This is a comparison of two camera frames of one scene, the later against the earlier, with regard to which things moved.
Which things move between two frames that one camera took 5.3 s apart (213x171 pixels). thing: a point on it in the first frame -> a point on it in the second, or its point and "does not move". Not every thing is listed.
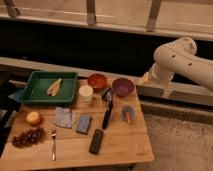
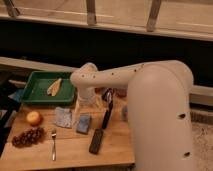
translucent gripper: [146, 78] -> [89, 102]
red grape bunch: [30, 137] does not move
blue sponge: [83, 124] does not move
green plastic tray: [51, 87] does not move
